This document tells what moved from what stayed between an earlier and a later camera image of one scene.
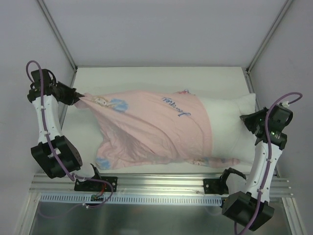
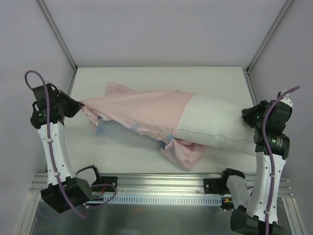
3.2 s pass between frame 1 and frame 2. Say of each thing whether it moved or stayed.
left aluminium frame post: stayed
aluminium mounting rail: stayed
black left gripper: moved
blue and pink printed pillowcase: moved
